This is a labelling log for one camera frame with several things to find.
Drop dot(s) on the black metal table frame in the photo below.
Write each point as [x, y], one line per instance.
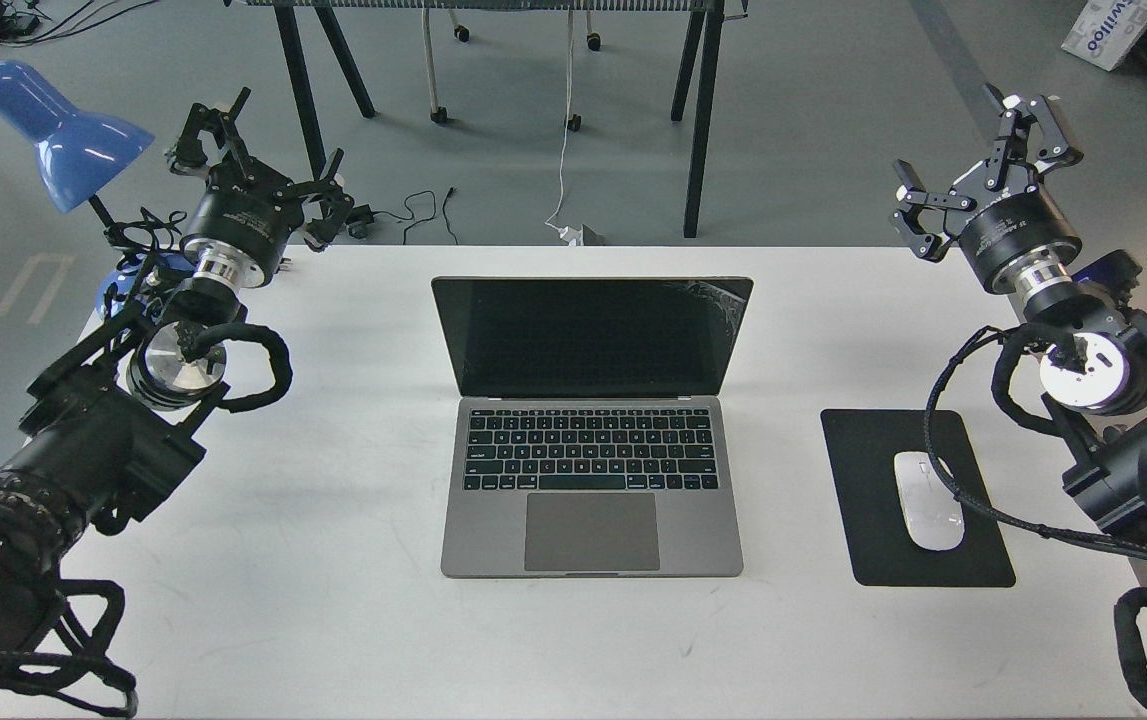
[699, 64]

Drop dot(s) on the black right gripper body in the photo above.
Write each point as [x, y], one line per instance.
[998, 240]

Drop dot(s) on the white computer mouse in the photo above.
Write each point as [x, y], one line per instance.
[932, 516]

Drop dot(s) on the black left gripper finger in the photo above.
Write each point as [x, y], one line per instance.
[188, 155]
[335, 204]

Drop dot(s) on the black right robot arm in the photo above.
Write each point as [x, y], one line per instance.
[1075, 368]

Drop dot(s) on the blue desk lamp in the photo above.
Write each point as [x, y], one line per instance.
[78, 152]

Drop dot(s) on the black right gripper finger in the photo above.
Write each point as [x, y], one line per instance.
[929, 222]
[1032, 140]

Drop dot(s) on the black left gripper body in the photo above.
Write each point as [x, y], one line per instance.
[239, 208]

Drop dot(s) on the white cardboard box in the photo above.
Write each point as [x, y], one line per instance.
[1104, 32]

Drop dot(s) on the white power adapter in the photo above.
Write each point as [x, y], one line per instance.
[581, 235]

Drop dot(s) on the black mouse pad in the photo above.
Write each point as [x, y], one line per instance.
[861, 445]

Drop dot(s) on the grey open laptop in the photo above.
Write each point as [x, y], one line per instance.
[590, 441]

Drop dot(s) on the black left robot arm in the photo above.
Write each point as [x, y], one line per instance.
[111, 433]

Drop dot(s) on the rolling chair base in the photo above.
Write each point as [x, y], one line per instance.
[519, 61]

